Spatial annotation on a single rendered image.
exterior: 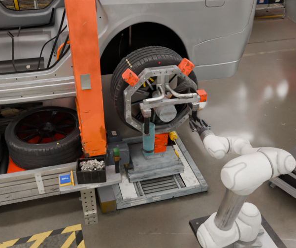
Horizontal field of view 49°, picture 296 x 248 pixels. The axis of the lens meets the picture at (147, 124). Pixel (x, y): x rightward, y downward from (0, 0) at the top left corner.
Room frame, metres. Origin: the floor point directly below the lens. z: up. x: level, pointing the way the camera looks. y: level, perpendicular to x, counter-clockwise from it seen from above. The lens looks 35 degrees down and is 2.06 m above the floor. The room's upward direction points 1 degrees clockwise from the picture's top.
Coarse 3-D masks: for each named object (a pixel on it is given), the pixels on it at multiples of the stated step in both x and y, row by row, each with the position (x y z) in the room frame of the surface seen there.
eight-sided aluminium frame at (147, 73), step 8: (144, 72) 2.01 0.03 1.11; (152, 72) 2.00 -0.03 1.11; (160, 72) 2.03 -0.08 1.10; (168, 72) 2.04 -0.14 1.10; (176, 72) 2.05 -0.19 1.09; (144, 80) 1.99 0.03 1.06; (184, 80) 2.07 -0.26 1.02; (192, 80) 2.15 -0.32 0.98; (128, 88) 2.00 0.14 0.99; (136, 88) 1.97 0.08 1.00; (128, 96) 1.95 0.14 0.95; (128, 104) 1.95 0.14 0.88; (128, 112) 1.95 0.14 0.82; (184, 112) 2.12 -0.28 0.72; (128, 120) 1.95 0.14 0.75; (136, 120) 2.02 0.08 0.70; (176, 120) 2.11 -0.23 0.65; (184, 120) 2.08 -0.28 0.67; (136, 128) 1.97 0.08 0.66; (160, 128) 2.04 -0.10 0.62; (168, 128) 2.04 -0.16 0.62; (176, 128) 2.06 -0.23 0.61
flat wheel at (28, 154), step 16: (32, 112) 2.42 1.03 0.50; (48, 112) 2.45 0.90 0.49; (64, 112) 2.43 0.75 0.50; (16, 128) 2.17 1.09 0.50; (32, 128) 2.36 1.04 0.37; (48, 128) 2.26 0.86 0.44; (64, 128) 2.44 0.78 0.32; (16, 144) 1.96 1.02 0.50; (32, 144) 1.97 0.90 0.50; (48, 144) 1.96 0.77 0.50; (64, 144) 1.97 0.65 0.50; (80, 144) 2.10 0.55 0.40; (16, 160) 1.95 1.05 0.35; (32, 160) 1.89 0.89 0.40; (48, 160) 1.90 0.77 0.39; (64, 160) 1.95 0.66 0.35
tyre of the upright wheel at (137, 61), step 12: (144, 48) 2.27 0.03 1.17; (156, 48) 2.27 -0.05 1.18; (168, 48) 2.35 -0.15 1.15; (132, 60) 2.15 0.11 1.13; (144, 60) 2.09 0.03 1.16; (156, 60) 2.10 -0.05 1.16; (168, 60) 2.12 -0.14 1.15; (180, 60) 2.16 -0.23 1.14; (120, 72) 2.13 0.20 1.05; (192, 72) 2.18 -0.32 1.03; (120, 84) 2.03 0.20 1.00; (120, 96) 2.02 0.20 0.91; (120, 108) 2.02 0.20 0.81
